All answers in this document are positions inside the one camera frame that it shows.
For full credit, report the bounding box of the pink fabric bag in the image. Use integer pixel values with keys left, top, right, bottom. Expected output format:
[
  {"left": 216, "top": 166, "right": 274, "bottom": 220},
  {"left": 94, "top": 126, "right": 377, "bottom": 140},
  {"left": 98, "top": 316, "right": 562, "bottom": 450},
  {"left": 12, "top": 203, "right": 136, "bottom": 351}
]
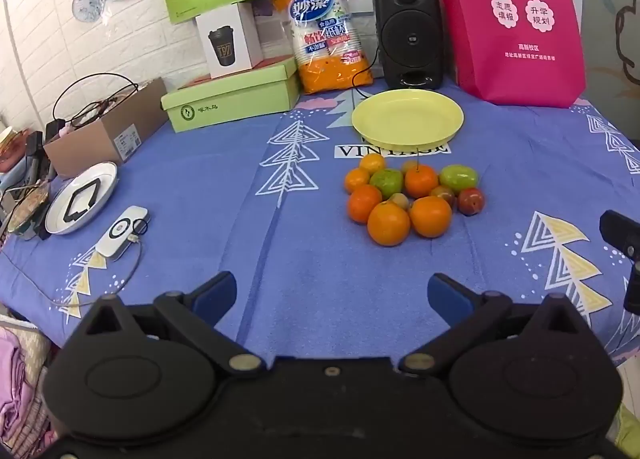
[{"left": 426, "top": 0, "right": 587, "bottom": 108}]

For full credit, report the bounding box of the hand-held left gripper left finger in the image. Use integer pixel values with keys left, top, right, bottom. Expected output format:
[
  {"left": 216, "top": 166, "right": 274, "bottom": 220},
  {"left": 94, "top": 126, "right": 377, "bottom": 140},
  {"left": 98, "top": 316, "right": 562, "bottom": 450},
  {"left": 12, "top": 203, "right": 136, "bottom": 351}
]
[{"left": 65, "top": 270, "right": 267, "bottom": 380}]

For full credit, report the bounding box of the orange with stem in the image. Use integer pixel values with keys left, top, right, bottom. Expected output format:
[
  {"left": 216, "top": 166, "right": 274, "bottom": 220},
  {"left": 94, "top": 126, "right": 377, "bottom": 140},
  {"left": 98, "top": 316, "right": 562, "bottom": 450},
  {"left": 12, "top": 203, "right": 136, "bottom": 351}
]
[{"left": 404, "top": 146, "right": 440, "bottom": 198}]

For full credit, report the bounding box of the small clear fan decoration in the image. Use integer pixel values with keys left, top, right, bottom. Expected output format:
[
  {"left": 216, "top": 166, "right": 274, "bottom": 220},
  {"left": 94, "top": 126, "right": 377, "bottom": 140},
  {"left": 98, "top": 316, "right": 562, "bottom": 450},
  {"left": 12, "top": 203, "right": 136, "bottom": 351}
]
[{"left": 72, "top": 0, "right": 107, "bottom": 22}]

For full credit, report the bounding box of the black square frame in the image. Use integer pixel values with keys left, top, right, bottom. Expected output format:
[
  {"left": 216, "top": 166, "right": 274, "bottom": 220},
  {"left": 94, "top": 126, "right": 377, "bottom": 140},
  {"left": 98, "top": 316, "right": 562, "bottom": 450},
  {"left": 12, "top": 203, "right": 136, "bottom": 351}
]
[{"left": 65, "top": 179, "right": 102, "bottom": 222}]

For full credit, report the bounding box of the light green lidded box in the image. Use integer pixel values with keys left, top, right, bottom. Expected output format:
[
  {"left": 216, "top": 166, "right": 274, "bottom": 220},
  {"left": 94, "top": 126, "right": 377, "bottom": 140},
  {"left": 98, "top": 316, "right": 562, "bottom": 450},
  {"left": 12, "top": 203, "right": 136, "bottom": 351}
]
[{"left": 161, "top": 58, "right": 301, "bottom": 134}]

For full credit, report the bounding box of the orange paper cup package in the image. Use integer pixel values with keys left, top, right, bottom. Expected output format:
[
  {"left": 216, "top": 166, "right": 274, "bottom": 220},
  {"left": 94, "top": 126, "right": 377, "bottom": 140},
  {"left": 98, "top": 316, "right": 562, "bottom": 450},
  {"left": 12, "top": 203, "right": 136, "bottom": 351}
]
[{"left": 274, "top": 0, "right": 375, "bottom": 94}]

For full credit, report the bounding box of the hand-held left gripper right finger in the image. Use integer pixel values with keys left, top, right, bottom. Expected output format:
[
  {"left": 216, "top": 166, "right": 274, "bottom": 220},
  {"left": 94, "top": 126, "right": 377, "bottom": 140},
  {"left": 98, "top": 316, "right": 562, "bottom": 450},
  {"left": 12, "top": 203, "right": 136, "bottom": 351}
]
[{"left": 399, "top": 273, "right": 602, "bottom": 380}]

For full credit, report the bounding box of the white wireless charger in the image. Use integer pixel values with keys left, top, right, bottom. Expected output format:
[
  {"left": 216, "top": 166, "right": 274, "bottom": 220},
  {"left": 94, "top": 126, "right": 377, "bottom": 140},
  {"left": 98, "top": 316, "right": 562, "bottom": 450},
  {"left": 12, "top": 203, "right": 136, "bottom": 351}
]
[{"left": 95, "top": 205, "right": 150, "bottom": 261}]

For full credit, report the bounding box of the green fruit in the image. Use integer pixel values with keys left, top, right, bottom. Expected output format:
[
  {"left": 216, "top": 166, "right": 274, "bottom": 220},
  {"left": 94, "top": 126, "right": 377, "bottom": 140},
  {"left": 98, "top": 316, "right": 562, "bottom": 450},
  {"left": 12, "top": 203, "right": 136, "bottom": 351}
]
[
  {"left": 439, "top": 165, "right": 480, "bottom": 190},
  {"left": 370, "top": 169, "right": 404, "bottom": 200}
]

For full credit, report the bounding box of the grey charger cable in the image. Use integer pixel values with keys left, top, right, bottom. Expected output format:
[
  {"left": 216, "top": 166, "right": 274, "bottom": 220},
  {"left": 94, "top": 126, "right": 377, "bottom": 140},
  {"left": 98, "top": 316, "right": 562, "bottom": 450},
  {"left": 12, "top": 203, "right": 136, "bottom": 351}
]
[{"left": 50, "top": 218, "right": 152, "bottom": 312}]

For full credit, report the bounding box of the black speaker cable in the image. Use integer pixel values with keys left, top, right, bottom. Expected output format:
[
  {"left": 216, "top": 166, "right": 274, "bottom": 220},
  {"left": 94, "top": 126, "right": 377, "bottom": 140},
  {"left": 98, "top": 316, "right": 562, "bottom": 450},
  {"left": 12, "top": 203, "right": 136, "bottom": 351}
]
[{"left": 352, "top": 46, "right": 383, "bottom": 112}]

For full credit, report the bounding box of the large orange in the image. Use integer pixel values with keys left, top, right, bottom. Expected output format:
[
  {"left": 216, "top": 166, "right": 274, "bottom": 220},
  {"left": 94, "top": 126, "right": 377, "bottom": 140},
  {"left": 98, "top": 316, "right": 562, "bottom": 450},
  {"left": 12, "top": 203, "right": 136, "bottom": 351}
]
[{"left": 367, "top": 202, "right": 412, "bottom": 247}]

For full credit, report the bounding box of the open cardboard box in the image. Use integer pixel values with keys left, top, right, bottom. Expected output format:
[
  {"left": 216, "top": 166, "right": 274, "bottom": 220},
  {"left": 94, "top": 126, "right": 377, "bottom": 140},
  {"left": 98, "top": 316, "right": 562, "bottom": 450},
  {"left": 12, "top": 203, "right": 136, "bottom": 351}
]
[{"left": 42, "top": 78, "right": 168, "bottom": 180}]

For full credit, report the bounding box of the white cup box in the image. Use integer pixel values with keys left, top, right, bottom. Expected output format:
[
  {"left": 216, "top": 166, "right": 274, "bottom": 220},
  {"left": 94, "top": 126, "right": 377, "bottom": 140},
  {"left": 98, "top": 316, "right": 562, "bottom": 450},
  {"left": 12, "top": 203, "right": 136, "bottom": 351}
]
[{"left": 195, "top": 1, "right": 264, "bottom": 80}]

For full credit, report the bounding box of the white plate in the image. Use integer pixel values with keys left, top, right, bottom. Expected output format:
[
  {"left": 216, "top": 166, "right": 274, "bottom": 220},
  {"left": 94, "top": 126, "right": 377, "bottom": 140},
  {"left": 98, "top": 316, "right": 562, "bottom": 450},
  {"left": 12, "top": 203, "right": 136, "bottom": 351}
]
[{"left": 45, "top": 161, "right": 120, "bottom": 236}]

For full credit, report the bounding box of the pink cloth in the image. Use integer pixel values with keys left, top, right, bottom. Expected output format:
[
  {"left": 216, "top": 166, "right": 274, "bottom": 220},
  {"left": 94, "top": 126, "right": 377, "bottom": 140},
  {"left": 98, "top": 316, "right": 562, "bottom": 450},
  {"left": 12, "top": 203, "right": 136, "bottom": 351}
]
[{"left": 0, "top": 314, "right": 62, "bottom": 452}]

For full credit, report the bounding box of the black cable bundle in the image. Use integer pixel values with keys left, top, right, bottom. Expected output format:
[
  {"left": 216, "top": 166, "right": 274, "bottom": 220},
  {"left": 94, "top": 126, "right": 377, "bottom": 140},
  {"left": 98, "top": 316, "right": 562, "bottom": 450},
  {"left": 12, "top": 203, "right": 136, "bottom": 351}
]
[{"left": 52, "top": 71, "right": 140, "bottom": 130}]

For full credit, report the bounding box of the yellow plate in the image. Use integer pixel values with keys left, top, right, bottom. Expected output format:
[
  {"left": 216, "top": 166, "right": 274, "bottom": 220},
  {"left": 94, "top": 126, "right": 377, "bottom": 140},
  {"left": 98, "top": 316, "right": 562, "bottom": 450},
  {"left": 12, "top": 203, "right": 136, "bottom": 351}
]
[{"left": 351, "top": 90, "right": 465, "bottom": 148}]

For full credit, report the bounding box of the red flat box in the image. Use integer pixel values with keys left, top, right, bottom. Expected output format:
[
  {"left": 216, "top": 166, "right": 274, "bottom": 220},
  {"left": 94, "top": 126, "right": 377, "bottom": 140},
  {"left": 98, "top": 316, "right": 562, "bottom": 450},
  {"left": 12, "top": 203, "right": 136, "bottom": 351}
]
[{"left": 177, "top": 56, "right": 293, "bottom": 90}]

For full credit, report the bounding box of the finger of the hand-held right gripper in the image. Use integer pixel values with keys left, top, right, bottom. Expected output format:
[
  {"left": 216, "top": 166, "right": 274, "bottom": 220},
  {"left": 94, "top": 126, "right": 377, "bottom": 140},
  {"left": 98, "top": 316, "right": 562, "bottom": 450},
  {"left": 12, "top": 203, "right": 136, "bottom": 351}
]
[
  {"left": 624, "top": 261, "right": 640, "bottom": 316},
  {"left": 599, "top": 209, "right": 640, "bottom": 262}
]

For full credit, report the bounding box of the round dark pan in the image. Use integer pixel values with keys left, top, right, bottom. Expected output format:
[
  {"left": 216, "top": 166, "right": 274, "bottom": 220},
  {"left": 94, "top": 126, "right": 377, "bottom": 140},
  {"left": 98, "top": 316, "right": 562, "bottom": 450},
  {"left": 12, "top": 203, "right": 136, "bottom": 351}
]
[{"left": 6, "top": 179, "right": 51, "bottom": 241}]

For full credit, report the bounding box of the black speaker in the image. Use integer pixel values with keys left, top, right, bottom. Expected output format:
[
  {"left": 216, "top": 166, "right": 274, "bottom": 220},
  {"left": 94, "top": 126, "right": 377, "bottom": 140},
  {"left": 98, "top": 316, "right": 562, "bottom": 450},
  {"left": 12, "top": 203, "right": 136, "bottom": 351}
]
[{"left": 374, "top": 0, "right": 445, "bottom": 90}]

